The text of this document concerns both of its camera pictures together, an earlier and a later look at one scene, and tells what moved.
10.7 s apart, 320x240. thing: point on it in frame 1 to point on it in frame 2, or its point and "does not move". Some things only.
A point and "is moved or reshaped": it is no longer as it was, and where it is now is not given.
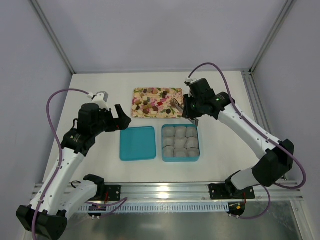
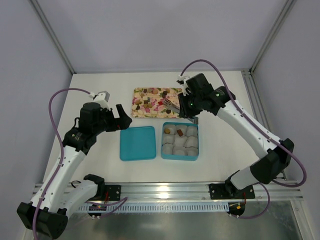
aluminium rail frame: [179, 192] does not move
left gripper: [110, 121] does not move
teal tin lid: [137, 143] does not move
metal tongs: [177, 105] is moved or reshaped
